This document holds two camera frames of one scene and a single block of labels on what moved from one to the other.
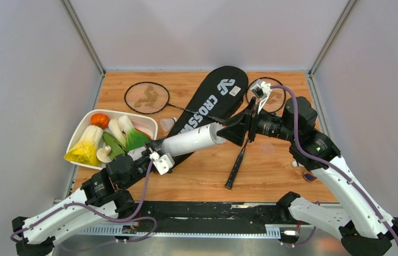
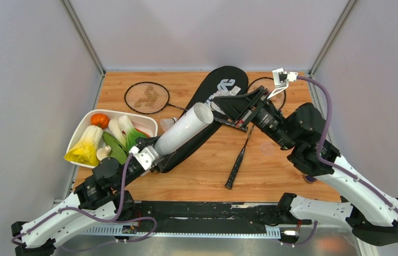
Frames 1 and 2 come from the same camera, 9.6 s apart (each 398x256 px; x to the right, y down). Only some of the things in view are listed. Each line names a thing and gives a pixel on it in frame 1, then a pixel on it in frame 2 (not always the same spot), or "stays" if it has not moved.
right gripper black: [234, 130] to [235, 106]
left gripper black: [151, 147] to [145, 142]
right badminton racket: [275, 97] stays
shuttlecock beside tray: [167, 124] stays
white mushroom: [103, 154] stays
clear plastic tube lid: [266, 148] stays
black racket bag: [221, 94] stays
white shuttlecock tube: [185, 142] to [200, 116]
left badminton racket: [148, 97] stays
